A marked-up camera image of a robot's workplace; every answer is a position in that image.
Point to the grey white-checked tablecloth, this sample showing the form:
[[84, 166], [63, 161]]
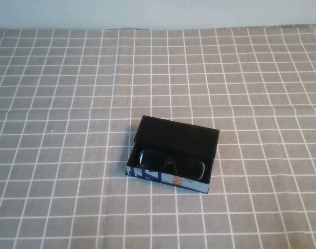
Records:
[[70, 77]]

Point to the black sunglasses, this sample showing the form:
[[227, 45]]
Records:
[[152, 159]]

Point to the black printed glasses case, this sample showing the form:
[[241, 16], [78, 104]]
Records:
[[173, 135]]

